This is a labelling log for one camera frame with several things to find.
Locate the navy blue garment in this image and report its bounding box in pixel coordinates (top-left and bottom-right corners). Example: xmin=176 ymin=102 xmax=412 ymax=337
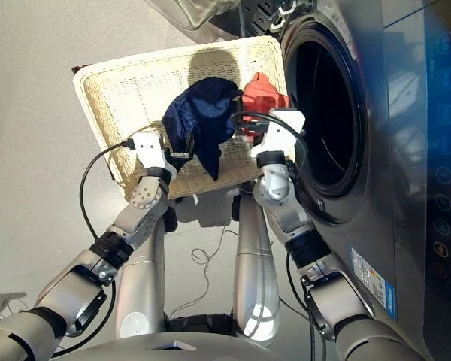
xmin=162 ymin=77 xmax=244 ymax=182

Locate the red garment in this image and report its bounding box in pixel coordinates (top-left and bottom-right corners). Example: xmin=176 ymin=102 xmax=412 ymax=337
xmin=231 ymin=71 xmax=290 ymax=143

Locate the pale woven laundry basket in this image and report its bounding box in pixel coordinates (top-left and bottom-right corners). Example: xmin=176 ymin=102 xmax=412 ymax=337
xmin=71 ymin=35 xmax=291 ymax=202

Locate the round washing machine door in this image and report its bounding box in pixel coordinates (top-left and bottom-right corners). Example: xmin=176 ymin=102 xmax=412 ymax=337
xmin=144 ymin=0 xmax=249 ymax=42

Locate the grey washing machine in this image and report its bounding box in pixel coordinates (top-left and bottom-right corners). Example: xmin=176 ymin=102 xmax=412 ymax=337
xmin=240 ymin=0 xmax=451 ymax=361

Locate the black caster wheel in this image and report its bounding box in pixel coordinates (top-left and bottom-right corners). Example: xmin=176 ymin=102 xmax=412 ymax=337
xmin=230 ymin=195 xmax=242 ymax=223
xmin=164 ymin=208 xmax=179 ymax=233

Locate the silver robot torso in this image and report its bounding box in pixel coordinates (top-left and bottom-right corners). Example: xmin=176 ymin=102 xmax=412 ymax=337
xmin=52 ymin=314 xmax=347 ymax=361

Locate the energy label sticker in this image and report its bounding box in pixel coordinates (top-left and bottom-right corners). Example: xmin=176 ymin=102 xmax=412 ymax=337
xmin=351 ymin=247 xmax=398 ymax=321

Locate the dark touch control panel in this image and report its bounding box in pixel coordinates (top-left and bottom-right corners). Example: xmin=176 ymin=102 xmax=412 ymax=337
xmin=382 ymin=0 xmax=451 ymax=304

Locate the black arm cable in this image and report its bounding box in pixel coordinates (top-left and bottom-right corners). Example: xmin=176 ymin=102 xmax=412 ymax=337
xmin=51 ymin=138 xmax=137 ymax=358
xmin=229 ymin=110 xmax=310 ymax=178

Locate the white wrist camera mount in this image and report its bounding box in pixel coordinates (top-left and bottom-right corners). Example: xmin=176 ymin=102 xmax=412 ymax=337
xmin=129 ymin=131 xmax=177 ymax=174
xmin=250 ymin=108 xmax=307 ymax=159

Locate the thin grey floor cable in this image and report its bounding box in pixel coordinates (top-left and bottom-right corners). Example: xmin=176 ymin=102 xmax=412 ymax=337
xmin=168 ymin=224 xmax=235 ymax=321

